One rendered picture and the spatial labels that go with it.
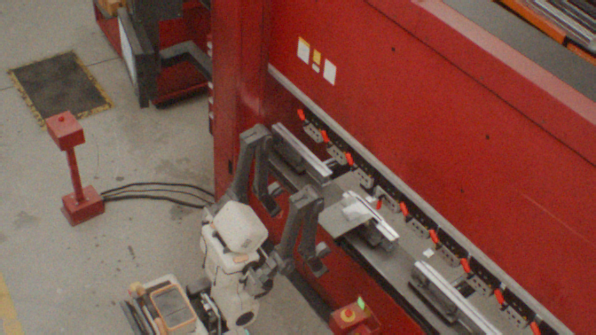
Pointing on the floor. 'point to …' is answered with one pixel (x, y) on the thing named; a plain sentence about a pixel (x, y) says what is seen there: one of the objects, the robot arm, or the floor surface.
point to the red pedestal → (81, 212)
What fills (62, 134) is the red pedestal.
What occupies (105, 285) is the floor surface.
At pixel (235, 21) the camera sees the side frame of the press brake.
